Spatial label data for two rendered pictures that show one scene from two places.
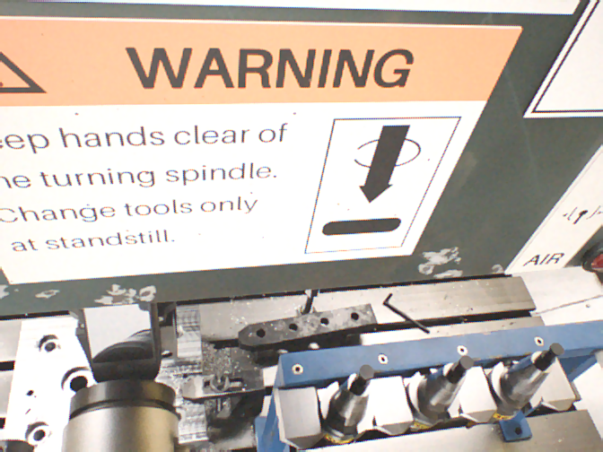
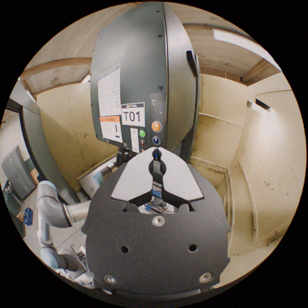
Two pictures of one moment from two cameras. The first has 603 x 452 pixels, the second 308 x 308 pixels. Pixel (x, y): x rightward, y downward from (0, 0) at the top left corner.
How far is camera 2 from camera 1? 0.37 m
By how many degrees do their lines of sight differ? 41
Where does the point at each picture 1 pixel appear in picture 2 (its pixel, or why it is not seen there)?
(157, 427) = (114, 167)
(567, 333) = not seen: hidden behind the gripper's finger
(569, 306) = not seen: hidden behind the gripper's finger
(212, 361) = not seen: hidden behind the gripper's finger
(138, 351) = (119, 161)
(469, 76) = (117, 120)
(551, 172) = (128, 132)
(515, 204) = (127, 137)
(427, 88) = (116, 121)
